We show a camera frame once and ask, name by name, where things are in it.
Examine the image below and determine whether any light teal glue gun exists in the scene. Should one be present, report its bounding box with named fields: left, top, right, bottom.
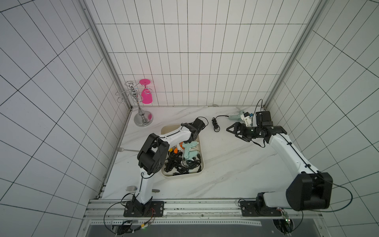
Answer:
left=182, top=141, right=199, bottom=152

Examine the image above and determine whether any cream plastic storage tray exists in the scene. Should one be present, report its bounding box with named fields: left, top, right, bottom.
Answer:
left=161, top=136, right=205, bottom=178

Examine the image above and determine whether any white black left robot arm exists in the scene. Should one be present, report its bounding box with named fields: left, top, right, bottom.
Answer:
left=136, top=118, right=206, bottom=205

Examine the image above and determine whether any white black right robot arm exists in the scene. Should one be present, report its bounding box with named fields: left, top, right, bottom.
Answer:
left=226, top=122, right=333, bottom=211

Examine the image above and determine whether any large mint glue gun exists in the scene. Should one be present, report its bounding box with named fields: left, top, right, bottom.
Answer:
left=228, top=111, right=244, bottom=120

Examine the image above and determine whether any chrome wine glass rack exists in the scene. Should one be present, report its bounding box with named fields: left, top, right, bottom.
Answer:
left=115, top=81, right=153, bottom=127

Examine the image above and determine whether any pink plastic wine glass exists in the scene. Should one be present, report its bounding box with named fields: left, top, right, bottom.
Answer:
left=139, top=79, right=153, bottom=104

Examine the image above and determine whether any metal fork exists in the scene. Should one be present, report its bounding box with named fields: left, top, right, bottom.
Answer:
left=125, top=186, right=160, bottom=193

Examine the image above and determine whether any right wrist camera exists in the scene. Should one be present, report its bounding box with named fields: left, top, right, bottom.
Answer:
left=240, top=111, right=273, bottom=127

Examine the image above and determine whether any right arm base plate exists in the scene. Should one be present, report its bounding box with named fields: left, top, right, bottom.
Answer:
left=237, top=199, right=282, bottom=217

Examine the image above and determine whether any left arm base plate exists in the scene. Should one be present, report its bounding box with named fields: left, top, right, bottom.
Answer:
left=123, top=200, right=165, bottom=217

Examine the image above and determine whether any aluminium mounting rail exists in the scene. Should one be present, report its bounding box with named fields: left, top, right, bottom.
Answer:
left=83, top=199, right=324, bottom=229

